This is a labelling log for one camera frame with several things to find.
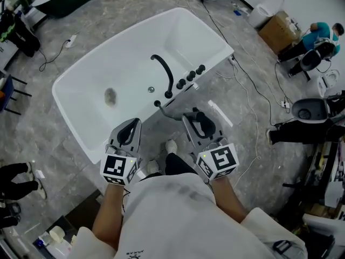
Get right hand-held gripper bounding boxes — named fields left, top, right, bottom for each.
left=182, top=107, right=240, bottom=181

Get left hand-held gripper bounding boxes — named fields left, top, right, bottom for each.
left=100, top=118, right=142, bottom=186

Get black shower hose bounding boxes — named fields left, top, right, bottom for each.
left=156, top=104, right=187, bottom=121

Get person's right forearm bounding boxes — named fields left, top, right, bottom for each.
left=213, top=177, right=249, bottom=222

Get person's left forearm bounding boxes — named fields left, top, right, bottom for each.
left=92, top=183, right=129, bottom=251

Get white bathtub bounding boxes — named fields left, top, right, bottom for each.
left=51, top=7, right=234, bottom=165

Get dark green bathtub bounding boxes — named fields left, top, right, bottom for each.
left=31, top=0, right=97, bottom=18

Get person's right white shoe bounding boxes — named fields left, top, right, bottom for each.
left=165, top=139, right=178, bottom=155

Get person's white shoe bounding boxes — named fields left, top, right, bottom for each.
left=147, top=160, right=160, bottom=174
left=165, top=139, right=178, bottom=155

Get person's left white shoe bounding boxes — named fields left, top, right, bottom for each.
left=147, top=160, right=160, bottom=174

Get grey brown fuzzy clump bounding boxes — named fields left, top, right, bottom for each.
left=104, top=87, right=119, bottom=108

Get person's black trousers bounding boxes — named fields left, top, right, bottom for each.
left=140, top=153, right=199, bottom=178

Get black curved faucet spout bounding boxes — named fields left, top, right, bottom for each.
left=150, top=54, right=175, bottom=99

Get person's white shirt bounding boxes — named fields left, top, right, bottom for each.
left=77, top=172, right=308, bottom=259

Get brown cardboard box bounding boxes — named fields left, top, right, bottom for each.
left=258, top=11, right=301, bottom=54

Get white cup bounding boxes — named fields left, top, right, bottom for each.
left=49, top=226, right=65, bottom=241

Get long black cable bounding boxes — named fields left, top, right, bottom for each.
left=201, top=0, right=294, bottom=126

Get black power strip cable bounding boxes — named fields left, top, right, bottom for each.
left=39, top=40, right=70, bottom=72

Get blue chair black frame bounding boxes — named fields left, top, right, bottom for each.
left=0, top=74, right=32, bottom=115

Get black strap buckle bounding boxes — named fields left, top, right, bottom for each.
left=272, top=240, right=292, bottom=253

